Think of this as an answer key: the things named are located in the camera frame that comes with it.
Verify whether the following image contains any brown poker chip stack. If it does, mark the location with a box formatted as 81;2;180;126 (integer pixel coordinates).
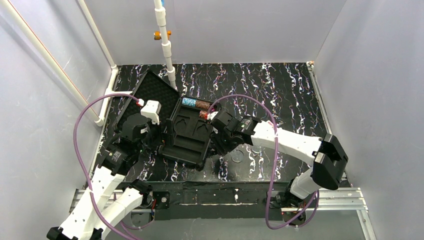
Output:
195;100;211;110

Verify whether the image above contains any orange black poker chip stack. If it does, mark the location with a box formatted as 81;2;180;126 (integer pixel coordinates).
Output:
199;110;209;120

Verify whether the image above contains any clear acrylic blind button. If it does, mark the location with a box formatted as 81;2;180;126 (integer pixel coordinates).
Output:
229;149;244;163

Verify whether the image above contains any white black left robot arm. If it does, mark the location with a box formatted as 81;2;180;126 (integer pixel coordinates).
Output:
46;113;162;240

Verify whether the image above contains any white pipe frame left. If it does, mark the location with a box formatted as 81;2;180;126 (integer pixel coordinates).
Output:
0;0;119;108

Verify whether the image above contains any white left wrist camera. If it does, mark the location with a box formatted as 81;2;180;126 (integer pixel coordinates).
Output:
140;100;162;125

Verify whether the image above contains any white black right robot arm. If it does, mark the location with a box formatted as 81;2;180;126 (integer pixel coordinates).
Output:
207;111;349;208

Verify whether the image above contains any aluminium rail frame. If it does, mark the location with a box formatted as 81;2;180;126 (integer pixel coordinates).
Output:
71;61;377;240

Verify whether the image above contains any blue poker chip stack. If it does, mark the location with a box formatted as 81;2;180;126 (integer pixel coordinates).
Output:
181;97;197;107

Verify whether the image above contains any clear acrylic dealer button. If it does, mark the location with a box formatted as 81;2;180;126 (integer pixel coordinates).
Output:
250;146;265;155

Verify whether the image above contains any orange pipe clamp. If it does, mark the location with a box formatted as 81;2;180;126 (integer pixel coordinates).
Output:
153;30;172;41

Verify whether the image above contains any black poker set case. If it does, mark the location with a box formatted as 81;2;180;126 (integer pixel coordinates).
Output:
134;70;213;171

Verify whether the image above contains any white pvc pipe pole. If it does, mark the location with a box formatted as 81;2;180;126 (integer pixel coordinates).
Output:
153;0;177;90

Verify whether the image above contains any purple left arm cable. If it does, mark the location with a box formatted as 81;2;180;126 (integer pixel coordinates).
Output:
72;93;157;240

